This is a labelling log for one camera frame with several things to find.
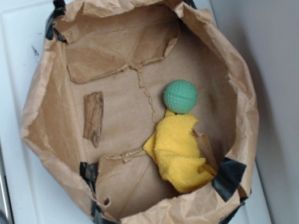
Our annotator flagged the yellow cloth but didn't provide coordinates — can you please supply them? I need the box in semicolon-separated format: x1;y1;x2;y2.
143;109;216;194

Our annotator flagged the brown paper bag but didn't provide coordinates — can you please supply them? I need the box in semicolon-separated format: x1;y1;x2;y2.
20;0;259;224

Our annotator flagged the green dimpled ball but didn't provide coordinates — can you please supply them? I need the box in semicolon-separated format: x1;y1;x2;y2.
163;79;199;114

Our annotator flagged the brown wood bark piece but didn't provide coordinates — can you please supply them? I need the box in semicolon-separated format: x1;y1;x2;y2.
83;91;104;148

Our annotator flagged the white tray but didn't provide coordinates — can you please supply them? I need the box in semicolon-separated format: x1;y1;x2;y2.
0;0;275;224

